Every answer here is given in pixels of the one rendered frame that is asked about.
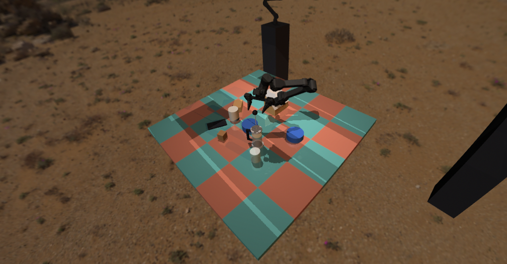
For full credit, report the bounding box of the blue short cylinder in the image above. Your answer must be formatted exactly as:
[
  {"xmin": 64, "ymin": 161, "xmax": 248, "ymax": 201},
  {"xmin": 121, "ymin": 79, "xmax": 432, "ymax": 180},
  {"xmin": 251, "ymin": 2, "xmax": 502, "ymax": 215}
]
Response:
[
  {"xmin": 286, "ymin": 127, "xmax": 304, "ymax": 144},
  {"xmin": 242, "ymin": 118, "xmax": 258, "ymax": 133}
]

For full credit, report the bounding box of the beige cylinder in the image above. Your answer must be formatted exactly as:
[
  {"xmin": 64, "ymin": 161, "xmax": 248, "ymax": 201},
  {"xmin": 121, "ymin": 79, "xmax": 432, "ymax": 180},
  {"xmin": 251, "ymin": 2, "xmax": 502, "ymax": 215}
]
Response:
[{"xmin": 228, "ymin": 106, "xmax": 240, "ymax": 122}]

